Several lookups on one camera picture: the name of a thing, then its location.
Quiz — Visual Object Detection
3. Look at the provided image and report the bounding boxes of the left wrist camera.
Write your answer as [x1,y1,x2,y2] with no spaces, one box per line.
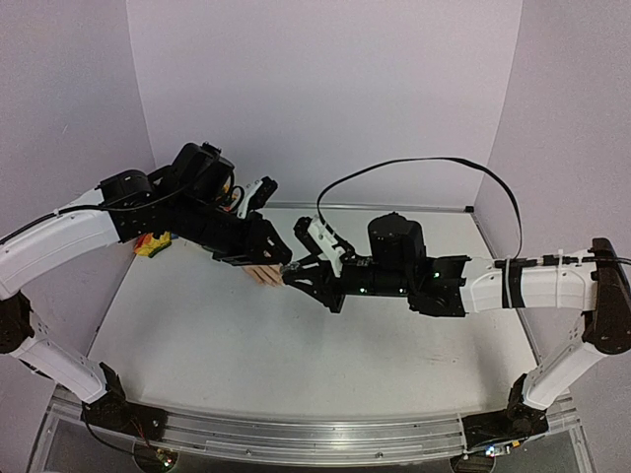
[231,176,278,219]

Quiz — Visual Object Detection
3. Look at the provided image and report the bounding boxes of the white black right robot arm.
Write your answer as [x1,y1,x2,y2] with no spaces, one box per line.
[281,213,630,411]

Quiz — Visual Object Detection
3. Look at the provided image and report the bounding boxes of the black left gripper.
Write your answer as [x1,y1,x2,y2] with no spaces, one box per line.
[172,192,297,267]

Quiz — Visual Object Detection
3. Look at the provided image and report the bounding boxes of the mannequin hand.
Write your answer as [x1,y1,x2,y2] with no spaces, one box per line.
[244,265,284,287]

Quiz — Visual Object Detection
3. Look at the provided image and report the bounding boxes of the aluminium front rail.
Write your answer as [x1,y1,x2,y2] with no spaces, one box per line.
[29,389,594,472]

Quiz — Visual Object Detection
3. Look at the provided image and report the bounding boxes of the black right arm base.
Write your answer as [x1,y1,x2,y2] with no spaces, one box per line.
[462,373,549,452]

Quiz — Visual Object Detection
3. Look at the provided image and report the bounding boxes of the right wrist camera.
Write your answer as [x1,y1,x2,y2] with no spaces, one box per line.
[293,216,355,278]

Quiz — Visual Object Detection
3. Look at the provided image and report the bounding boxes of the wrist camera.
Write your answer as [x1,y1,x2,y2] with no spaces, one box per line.
[293,216,355,278]
[231,176,278,219]

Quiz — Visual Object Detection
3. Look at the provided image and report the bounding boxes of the glitter nail polish bottle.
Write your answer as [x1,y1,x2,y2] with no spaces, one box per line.
[280,261,302,277]

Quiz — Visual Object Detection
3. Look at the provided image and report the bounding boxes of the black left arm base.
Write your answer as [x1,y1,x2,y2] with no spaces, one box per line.
[82,363,168,440]

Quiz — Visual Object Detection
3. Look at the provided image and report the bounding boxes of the rainbow colored sleeve cloth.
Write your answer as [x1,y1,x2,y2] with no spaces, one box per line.
[134,232,173,258]

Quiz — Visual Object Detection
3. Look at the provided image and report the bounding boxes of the black right camera cable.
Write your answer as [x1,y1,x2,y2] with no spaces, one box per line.
[315,156,525,260]

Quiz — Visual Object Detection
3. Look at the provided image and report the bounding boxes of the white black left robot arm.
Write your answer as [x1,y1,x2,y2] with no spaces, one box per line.
[1,143,292,431]

